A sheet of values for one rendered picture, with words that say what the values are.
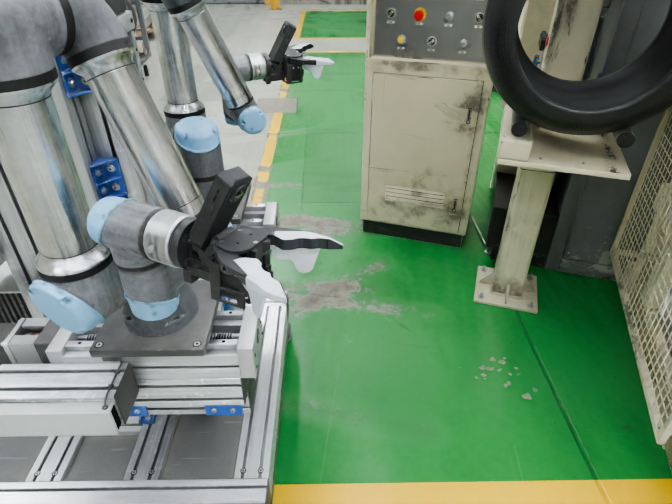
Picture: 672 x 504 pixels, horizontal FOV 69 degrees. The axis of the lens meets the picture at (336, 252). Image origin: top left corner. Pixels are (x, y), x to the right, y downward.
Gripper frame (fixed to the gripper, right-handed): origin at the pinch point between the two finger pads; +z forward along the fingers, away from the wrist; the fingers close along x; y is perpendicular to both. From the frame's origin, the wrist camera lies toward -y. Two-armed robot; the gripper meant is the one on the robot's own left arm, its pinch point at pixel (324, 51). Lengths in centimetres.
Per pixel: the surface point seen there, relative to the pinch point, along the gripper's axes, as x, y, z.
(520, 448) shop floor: 101, 94, 27
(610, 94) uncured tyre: 48, 4, 75
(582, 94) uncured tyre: 42, 6, 70
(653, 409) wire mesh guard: 116, 59, 46
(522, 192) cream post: 33, 50, 72
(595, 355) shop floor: 84, 96, 82
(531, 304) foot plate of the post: 52, 97, 79
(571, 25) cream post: 26, -10, 74
